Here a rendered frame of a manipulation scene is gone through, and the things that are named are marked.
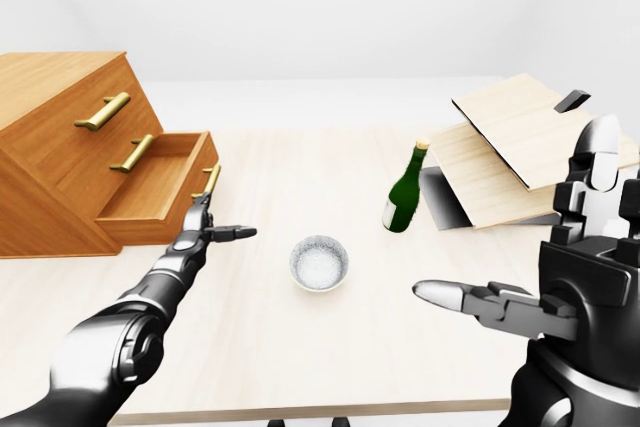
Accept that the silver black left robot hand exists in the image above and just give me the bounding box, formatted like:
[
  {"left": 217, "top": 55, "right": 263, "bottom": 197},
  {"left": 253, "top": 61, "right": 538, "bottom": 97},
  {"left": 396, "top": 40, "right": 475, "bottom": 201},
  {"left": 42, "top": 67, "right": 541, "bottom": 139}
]
[{"left": 167, "top": 193, "right": 258, "bottom": 271}]

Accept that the white speckled bowl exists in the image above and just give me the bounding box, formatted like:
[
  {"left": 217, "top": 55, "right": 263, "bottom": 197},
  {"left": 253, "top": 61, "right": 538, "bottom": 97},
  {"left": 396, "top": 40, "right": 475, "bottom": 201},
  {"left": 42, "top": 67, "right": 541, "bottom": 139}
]
[{"left": 288, "top": 234, "right": 352, "bottom": 295}]

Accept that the small black block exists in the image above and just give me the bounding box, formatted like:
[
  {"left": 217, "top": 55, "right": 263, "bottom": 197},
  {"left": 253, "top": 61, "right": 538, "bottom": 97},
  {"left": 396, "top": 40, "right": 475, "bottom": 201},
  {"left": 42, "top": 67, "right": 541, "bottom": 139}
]
[{"left": 554, "top": 89, "right": 592, "bottom": 114}]

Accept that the pale wooden slanted panel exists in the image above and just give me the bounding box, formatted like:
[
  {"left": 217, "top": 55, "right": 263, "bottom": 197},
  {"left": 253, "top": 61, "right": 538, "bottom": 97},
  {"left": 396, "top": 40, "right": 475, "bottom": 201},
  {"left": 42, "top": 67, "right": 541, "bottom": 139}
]
[{"left": 428, "top": 122, "right": 567, "bottom": 231}]

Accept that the open wooden drawer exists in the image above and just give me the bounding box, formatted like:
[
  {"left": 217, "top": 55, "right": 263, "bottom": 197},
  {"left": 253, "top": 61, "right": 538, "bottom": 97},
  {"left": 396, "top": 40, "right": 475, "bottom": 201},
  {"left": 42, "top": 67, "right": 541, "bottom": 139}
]
[{"left": 94, "top": 130, "right": 222, "bottom": 250}]

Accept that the wooden drawer, longest brass handle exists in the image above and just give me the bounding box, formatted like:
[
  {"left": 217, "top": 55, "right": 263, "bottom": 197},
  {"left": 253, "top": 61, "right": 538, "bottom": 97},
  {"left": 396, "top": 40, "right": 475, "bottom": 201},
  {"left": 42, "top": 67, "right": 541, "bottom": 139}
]
[{"left": 0, "top": 62, "right": 165, "bottom": 190}]

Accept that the wooden cabinet with drawers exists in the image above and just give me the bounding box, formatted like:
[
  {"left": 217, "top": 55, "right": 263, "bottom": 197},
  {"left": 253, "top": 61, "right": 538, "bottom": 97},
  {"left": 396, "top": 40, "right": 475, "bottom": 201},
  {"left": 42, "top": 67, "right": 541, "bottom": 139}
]
[{"left": 0, "top": 50, "right": 222, "bottom": 261}]

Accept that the long brass drawer handle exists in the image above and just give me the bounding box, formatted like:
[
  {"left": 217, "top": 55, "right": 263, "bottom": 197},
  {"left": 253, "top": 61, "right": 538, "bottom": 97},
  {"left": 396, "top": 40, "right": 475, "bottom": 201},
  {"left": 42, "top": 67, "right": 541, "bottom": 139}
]
[{"left": 73, "top": 91, "right": 132, "bottom": 133}]

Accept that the short brass drawer handle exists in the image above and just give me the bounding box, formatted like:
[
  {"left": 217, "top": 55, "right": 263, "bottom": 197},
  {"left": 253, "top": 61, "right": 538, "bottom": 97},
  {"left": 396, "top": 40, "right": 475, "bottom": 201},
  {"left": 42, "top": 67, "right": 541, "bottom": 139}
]
[{"left": 190, "top": 164, "right": 222, "bottom": 200}]

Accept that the green glass bottle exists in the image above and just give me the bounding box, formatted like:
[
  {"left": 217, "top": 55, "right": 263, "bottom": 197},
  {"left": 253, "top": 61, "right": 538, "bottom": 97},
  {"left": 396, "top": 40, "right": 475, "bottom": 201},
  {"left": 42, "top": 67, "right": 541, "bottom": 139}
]
[{"left": 382, "top": 138, "right": 433, "bottom": 235}]

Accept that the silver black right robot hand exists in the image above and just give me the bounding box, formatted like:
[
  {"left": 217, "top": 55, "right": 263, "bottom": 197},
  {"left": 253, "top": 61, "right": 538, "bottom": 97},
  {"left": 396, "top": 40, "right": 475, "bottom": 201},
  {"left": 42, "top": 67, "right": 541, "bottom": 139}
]
[{"left": 411, "top": 113, "right": 640, "bottom": 349}]

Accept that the wooden drawer, mid-length brass handle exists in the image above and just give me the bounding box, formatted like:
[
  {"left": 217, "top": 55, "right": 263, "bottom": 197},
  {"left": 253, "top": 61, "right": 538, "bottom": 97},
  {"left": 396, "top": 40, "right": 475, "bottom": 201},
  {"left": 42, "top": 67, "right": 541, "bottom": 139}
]
[{"left": 53, "top": 132, "right": 169, "bottom": 221}]

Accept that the mid-length brass drawer handle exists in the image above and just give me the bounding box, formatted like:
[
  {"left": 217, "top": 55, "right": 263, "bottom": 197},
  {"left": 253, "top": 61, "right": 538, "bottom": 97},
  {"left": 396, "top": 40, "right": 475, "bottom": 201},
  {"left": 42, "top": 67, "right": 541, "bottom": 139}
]
[{"left": 109, "top": 134, "right": 155, "bottom": 174}]

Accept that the pale wooden board, dark edge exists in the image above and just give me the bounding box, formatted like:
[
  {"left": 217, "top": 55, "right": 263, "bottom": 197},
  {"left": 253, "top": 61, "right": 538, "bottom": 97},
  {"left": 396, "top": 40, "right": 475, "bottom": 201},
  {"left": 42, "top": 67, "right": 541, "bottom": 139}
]
[{"left": 450, "top": 73, "right": 640, "bottom": 194}]

